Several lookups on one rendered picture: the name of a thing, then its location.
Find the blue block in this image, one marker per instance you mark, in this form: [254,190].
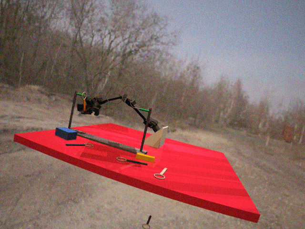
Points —
[66,133]

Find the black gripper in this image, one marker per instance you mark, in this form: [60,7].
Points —
[88,109]

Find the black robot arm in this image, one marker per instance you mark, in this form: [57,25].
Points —
[102,99]

